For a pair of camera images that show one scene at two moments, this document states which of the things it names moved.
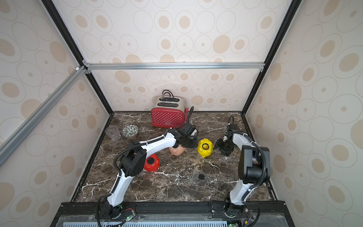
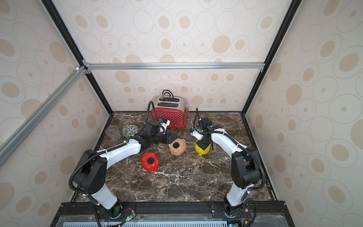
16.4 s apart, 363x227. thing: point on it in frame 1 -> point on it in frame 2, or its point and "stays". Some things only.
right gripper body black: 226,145 -> 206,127
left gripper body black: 190,142 -> 159,138
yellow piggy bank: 205,147 stays
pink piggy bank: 177,151 stays
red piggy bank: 152,163 stays
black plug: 151,160 stays
